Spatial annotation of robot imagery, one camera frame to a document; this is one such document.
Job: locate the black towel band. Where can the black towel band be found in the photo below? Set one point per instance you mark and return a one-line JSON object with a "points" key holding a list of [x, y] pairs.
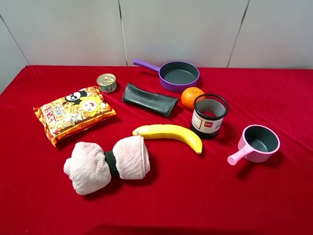
{"points": [[111, 161]]}

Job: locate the black leather pouch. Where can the black leather pouch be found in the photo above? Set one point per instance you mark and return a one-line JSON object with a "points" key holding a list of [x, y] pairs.
{"points": [[161, 104]]}

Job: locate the pink rolled towel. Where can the pink rolled towel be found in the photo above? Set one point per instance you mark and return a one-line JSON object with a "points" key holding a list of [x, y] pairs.
{"points": [[89, 172]]}

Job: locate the pink saucepan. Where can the pink saucepan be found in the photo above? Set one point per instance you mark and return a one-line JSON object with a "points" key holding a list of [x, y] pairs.
{"points": [[256, 144]]}

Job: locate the purple frying pan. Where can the purple frying pan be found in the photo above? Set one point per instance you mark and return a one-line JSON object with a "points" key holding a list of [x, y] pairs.
{"points": [[174, 76]]}

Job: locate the small metal food can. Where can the small metal food can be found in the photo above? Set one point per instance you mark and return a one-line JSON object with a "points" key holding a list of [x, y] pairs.
{"points": [[106, 82]]}

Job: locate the orange snack bag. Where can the orange snack bag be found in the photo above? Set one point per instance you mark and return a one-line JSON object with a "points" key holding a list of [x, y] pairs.
{"points": [[73, 113]]}

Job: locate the black mesh pen holder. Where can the black mesh pen holder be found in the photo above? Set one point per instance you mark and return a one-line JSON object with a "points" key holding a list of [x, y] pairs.
{"points": [[208, 114]]}

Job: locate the orange fruit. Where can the orange fruit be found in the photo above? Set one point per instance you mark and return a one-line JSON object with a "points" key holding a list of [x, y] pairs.
{"points": [[189, 95]]}

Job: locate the yellow banana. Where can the yellow banana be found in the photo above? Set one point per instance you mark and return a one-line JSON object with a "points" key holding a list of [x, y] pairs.
{"points": [[169, 131]]}

